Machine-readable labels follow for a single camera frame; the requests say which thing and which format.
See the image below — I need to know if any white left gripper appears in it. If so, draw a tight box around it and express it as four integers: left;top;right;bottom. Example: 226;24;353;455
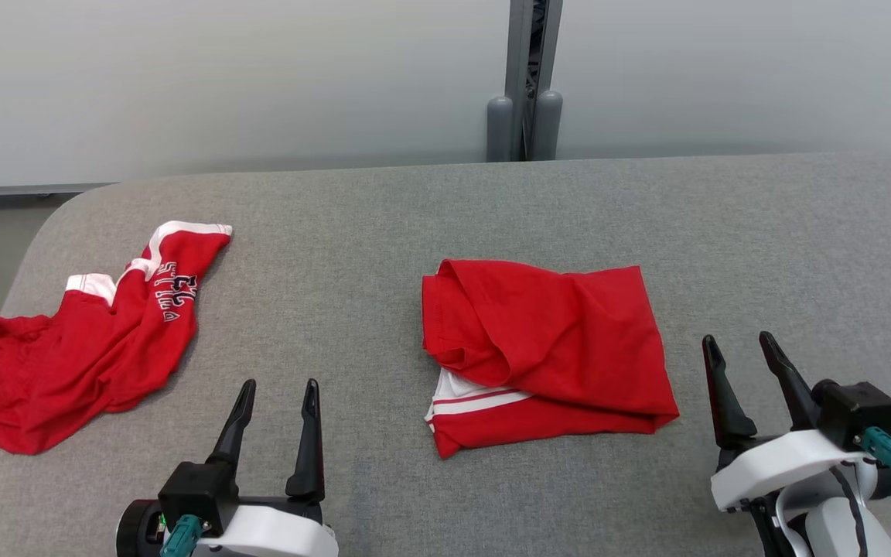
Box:
115;378;340;557

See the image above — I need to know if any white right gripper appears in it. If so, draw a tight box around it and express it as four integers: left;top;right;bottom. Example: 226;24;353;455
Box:
702;330;891;514

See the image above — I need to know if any red jersey shirt number 23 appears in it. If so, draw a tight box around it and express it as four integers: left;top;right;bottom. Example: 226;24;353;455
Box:
421;259;680;460

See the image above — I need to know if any red jersey with white trim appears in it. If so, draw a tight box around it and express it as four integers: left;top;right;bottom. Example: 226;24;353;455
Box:
0;220;233;456

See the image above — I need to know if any teal plug left camera cable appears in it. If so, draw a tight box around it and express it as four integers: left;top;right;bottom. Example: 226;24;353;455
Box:
159;514;206;557

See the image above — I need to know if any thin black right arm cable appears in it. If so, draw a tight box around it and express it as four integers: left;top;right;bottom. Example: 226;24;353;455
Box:
828;464;872;557

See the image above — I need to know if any grey partition post with feet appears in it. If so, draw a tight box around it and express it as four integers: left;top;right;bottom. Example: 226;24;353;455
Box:
486;0;564;162

